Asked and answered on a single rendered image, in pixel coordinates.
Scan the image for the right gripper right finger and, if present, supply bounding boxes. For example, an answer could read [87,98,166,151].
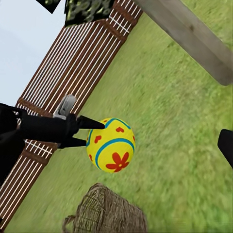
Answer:
[217,129,233,168]

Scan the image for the easter egg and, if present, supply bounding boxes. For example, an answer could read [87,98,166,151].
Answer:
[86,118,135,172]

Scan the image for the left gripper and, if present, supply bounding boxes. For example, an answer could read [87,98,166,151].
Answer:
[37,113,105,149]

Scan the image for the wicker basket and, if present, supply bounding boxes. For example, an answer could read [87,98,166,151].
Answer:
[62,183,147,233]

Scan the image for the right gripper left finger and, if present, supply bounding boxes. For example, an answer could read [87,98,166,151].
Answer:
[0,129,26,188]

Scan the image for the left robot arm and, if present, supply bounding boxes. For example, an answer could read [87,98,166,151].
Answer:
[0,94,105,149]

